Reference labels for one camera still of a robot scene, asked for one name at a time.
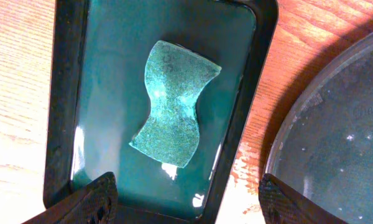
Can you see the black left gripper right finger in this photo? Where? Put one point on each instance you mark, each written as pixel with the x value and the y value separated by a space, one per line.
pixel 282 204

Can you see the round dark green tray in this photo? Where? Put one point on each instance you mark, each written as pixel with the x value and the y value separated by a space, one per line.
pixel 324 147

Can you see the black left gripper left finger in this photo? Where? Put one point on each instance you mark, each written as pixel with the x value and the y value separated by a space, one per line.
pixel 94 203

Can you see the rectangular dark green tray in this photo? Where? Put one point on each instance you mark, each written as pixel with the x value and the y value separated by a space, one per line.
pixel 98 100

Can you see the green sponge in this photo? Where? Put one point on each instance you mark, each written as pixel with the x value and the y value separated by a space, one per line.
pixel 174 78

